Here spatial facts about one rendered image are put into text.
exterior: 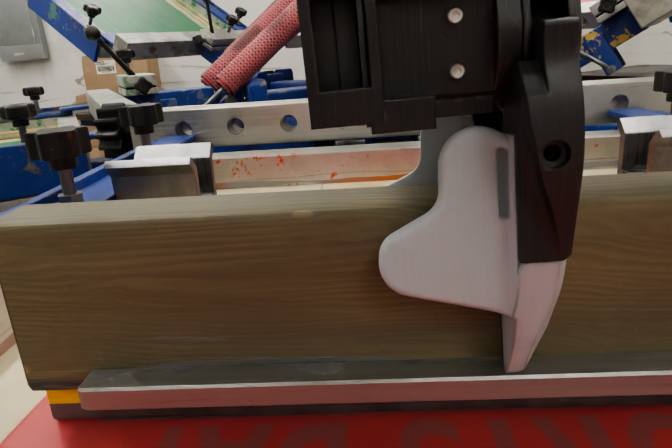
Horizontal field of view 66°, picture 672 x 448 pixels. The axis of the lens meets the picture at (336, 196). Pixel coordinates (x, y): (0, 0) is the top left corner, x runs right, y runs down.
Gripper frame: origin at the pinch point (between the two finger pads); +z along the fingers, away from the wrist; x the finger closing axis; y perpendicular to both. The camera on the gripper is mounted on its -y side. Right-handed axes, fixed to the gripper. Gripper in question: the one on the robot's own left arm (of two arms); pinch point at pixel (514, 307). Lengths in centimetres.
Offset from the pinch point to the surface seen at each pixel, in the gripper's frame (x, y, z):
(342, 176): -38.8, 8.5, 3.6
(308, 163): -38.8, 12.3, 1.7
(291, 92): -94, 21, -2
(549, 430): 1.6, -0.9, 4.8
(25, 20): -426, 280, -57
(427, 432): 1.5, 4.0, 4.6
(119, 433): 1.1, 17.3, 4.2
